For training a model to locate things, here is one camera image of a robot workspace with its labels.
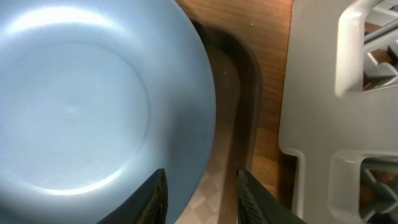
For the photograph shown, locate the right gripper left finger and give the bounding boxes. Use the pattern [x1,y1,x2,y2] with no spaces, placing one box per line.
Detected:
[98,169,168,224]

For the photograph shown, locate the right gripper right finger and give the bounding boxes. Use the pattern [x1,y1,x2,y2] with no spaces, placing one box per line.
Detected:
[236,166,306,224]

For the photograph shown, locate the dark blue plate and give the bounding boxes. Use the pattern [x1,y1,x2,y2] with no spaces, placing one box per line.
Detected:
[1,0,216,223]

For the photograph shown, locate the grey dishwasher rack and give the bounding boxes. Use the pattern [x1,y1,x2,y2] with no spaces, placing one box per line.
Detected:
[279,0,397,223]

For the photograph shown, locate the brown serving tray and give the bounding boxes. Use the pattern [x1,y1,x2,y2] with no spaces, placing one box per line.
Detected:
[177,19,262,223]

